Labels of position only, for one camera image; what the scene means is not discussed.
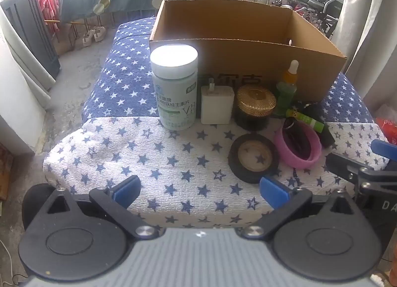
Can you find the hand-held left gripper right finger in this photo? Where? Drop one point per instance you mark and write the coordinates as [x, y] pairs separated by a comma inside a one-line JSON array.
[[273, 192]]

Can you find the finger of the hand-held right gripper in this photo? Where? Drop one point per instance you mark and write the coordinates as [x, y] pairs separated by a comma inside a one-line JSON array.
[[341, 164], [384, 148]]

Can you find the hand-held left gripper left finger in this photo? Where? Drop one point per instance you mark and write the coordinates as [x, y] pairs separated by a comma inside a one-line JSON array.
[[127, 192]]

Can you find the black cylinder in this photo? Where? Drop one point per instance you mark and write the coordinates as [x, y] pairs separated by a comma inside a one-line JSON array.
[[328, 136]]

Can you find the pink plastic lid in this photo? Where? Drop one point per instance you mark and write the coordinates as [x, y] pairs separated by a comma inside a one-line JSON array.
[[302, 162]]

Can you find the black tape roll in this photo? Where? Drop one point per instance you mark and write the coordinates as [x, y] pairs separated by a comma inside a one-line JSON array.
[[237, 163]]

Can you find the black key fob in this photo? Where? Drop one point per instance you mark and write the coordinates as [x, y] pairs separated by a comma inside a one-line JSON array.
[[299, 140]]

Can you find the green lip balm tube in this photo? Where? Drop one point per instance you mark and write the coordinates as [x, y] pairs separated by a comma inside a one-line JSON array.
[[305, 119]]

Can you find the green dropper bottle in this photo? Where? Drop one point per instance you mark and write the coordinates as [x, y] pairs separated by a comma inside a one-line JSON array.
[[287, 91]]

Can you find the black jar with gold lid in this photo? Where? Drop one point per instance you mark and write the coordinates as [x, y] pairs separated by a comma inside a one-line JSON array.
[[256, 101]]

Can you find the white charger plug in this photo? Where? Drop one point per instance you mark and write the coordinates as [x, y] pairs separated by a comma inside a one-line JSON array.
[[217, 104]]

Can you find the white supplement bottle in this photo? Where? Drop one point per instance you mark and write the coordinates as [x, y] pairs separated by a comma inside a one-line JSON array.
[[175, 95]]

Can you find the brown cardboard box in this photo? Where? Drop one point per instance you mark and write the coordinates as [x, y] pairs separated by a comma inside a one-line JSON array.
[[248, 57]]

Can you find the orange red plastic bag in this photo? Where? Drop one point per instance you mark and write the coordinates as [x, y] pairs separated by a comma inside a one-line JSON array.
[[387, 129]]

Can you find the blue star blanket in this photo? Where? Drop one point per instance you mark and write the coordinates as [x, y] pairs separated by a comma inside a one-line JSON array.
[[124, 82]]

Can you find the grey curtain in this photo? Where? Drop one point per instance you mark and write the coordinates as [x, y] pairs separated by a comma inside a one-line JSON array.
[[366, 26]]

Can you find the white panel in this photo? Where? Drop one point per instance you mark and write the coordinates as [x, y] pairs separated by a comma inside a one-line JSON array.
[[15, 95]]

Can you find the beige shoe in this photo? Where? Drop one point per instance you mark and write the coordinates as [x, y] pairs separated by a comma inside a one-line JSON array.
[[99, 33], [86, 37]]

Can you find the metal balcony railing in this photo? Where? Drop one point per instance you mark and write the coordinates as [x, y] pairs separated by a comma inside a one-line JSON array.
[[118, 16]]

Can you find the wooden stick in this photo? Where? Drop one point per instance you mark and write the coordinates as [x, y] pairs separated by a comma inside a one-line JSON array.
[[62, 22]]

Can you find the dark grey panel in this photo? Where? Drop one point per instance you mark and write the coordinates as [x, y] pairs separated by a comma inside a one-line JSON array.
[[34, 33]]

